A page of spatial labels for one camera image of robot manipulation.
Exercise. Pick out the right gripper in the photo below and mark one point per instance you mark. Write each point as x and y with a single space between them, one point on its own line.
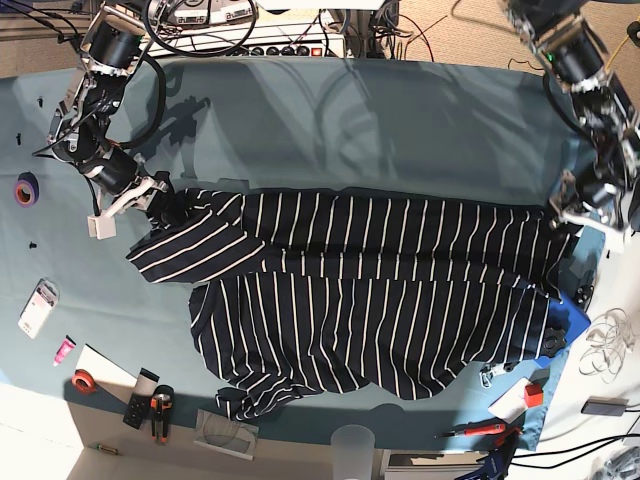
120 186

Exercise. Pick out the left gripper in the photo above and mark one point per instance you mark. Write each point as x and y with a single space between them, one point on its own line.
601 195

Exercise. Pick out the navy white striped t-shirt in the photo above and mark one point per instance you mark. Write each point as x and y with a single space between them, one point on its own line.
298 293

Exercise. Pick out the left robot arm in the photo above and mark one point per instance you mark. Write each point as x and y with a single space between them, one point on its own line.
561 39

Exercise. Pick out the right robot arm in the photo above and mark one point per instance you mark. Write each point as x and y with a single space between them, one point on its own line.
110 54

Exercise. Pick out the blue box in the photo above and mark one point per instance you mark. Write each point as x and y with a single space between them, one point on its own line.
568 315

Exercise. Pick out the purple tape roll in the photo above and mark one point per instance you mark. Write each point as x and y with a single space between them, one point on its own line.
26 190

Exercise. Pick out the black star knob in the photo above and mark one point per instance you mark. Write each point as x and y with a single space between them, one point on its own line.
553 342

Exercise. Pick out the teal table cloth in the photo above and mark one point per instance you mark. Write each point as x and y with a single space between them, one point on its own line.
246 125

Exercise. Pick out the plastic blister pack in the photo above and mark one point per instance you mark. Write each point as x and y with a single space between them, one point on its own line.
42 301

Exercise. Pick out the metal carabiner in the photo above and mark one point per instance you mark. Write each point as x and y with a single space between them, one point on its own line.
491 370

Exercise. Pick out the pink tube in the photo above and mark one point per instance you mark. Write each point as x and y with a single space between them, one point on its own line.
65 348

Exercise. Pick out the red cube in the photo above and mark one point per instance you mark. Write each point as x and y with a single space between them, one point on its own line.
533 395

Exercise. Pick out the white paper sheet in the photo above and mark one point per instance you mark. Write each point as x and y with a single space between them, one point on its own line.
103 370

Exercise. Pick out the black remote control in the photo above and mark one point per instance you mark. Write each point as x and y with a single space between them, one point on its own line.
139 402

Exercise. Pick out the grey adapter box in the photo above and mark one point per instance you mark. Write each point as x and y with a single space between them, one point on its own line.
604 407

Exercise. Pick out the white card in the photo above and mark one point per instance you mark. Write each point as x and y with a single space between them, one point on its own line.
511 404

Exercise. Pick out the orange tape roll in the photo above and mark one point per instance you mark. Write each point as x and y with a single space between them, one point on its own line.
83 382

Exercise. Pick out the orange black pliers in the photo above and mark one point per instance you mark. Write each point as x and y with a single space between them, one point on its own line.
161 405

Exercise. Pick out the red screwdriver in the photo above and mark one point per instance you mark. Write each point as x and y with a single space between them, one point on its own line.
489 429

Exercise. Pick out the power strip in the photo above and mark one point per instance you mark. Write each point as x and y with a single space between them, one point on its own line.
314 49

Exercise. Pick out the blue clamp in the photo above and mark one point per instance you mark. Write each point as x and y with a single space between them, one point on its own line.
495 465

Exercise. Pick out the frosted plastic cup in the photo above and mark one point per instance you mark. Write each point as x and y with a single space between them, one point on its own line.
352 448

